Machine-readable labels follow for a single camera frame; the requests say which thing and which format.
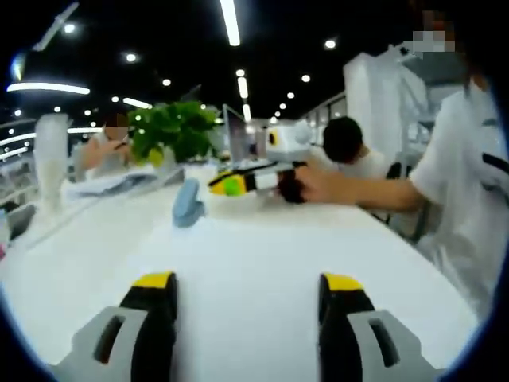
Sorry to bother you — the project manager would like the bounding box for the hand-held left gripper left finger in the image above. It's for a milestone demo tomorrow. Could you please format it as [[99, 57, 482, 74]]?
[[59, 271, 179, 382]]

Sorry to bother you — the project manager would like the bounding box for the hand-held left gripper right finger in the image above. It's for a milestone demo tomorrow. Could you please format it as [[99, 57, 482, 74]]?
[[317, 272, 438, 382]]

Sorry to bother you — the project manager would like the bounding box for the light blue stapler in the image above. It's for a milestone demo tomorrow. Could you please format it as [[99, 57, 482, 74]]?
[[172, 177, 207, 228]]

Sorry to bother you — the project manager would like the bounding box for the white paper sheet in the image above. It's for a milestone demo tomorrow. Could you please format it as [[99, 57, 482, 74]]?
[[95, 216, 422, 359]]

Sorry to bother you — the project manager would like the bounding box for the person's right hand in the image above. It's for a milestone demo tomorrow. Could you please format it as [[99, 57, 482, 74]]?
[[278, 165, 333, 205]]

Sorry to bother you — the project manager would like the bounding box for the green potted plant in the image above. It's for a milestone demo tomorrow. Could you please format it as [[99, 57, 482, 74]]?
[[127, 100, 220, 169]]

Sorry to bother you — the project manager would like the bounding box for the white cabinet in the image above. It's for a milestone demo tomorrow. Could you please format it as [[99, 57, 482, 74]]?
[[344, 51, 429, 161]]

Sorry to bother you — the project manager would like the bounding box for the stack of documents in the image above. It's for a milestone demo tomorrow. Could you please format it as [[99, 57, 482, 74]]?
[[65, 169, 187, 199]]

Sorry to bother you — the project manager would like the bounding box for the white column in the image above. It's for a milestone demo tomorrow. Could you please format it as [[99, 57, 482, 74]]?
[[33, 113, 71, 212]]

